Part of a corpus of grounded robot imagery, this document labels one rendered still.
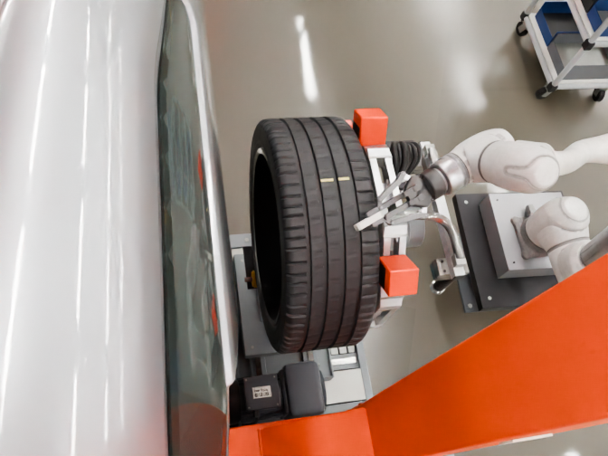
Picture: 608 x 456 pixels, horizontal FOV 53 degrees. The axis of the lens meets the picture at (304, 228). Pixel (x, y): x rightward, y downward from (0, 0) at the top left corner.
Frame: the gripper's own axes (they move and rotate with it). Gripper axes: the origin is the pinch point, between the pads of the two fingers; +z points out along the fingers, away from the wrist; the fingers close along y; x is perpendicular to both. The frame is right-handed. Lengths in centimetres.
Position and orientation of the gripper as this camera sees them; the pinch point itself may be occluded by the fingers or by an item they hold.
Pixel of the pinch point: (368, 221)
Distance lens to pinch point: 143.6
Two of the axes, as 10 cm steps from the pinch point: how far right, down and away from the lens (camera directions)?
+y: -4.8, -8.7, -0.6
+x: 2.1, -0.5, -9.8
